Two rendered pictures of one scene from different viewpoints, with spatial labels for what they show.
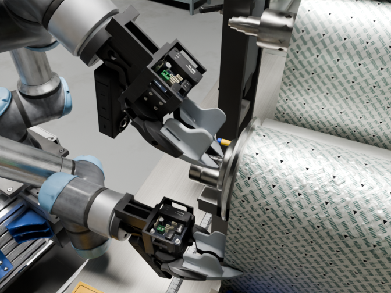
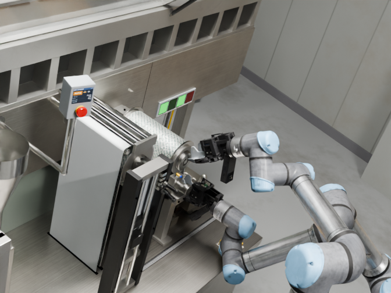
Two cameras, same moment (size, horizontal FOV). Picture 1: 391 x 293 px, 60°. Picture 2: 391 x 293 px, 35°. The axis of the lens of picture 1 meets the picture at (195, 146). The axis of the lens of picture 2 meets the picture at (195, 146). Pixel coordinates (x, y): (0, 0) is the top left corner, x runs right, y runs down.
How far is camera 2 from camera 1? 2.31 m
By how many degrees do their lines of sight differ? 103
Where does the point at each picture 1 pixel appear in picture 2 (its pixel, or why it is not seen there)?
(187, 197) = (163, 275)
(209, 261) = (188, 178)
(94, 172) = (229, 258)
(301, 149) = (170, 135)
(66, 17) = not seen: hidden behind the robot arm
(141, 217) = (212, 195)
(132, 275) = (206, 249)
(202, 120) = (196, 154)
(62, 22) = not seen: hidden behind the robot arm
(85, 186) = (235, 212)
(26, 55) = not seen: outside the picture
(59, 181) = (247, 218)
